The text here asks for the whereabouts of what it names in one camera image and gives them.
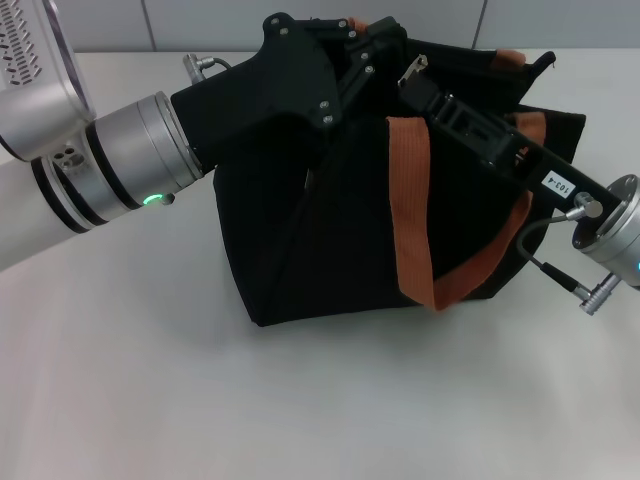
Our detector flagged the left gripper grey cable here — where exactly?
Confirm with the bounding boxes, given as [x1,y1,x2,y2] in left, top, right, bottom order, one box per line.
[181,52,233,84]

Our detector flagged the silver metal zipper pull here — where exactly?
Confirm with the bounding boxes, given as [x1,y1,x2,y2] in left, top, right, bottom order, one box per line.
[398,53,431,87]

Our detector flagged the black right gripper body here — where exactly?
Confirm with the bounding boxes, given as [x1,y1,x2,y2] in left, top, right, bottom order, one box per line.
[491,118,622,207]

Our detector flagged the black fabric bag orange handles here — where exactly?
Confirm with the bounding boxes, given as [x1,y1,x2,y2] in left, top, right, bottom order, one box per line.
[211,16,587,329]

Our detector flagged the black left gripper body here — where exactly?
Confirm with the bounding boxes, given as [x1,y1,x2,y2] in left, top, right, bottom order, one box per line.
[169,13,347,169]

